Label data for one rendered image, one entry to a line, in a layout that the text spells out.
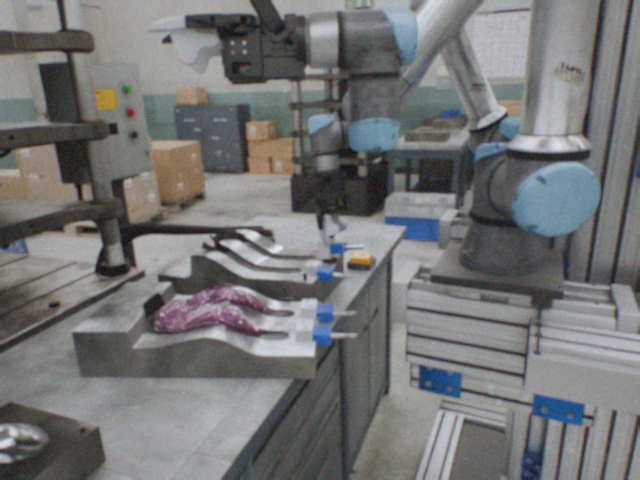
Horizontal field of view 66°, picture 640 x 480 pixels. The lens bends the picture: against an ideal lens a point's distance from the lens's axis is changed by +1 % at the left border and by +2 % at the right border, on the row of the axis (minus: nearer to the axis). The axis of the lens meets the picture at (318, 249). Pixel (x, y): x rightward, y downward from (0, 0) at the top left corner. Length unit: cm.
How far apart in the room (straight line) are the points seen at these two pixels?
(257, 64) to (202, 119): 780
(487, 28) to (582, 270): 660
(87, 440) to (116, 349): 27
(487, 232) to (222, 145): 758
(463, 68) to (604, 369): 89
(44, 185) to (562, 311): 520
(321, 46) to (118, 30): 945
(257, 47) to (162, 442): 66
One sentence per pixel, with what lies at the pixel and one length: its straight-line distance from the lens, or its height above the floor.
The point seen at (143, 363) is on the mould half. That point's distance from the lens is 111.
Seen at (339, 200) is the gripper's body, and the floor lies 107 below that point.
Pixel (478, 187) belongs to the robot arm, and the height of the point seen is 119.
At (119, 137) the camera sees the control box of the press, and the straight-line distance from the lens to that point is 194.
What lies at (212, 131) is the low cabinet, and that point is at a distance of 843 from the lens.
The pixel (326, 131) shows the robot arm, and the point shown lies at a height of 126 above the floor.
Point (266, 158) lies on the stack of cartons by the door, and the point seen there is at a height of 26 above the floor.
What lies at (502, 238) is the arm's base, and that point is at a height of 110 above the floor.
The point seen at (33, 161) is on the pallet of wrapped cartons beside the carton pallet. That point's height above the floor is 74.
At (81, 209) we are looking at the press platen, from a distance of 168.
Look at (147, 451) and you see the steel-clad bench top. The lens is 94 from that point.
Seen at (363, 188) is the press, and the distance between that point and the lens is 524.
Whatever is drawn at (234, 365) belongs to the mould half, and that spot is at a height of 83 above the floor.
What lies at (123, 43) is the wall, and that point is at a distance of 1006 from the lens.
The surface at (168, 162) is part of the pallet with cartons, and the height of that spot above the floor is 60.
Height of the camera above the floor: 138
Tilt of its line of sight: 19 degrees down
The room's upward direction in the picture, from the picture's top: 2 degrees counter-clockwise
